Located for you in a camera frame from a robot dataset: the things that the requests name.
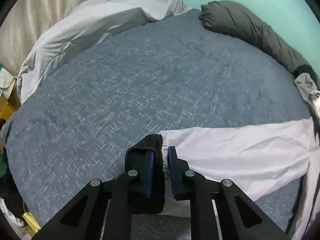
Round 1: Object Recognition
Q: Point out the light grey jacket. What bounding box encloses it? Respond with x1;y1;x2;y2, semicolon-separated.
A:
124;72;320;240

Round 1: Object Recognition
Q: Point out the blue patterned bed sheet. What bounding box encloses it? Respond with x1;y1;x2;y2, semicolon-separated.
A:
3;9;310;226

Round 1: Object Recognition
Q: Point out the light grey blanket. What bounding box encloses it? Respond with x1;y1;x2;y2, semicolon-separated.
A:
17;0;191;103

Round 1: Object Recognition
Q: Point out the dark grey rolled duvet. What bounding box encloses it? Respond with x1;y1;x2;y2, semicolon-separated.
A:
199;1;318;82

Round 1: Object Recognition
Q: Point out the beige striped curtain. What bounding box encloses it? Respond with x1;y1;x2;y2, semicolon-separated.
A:
1;0;87;76

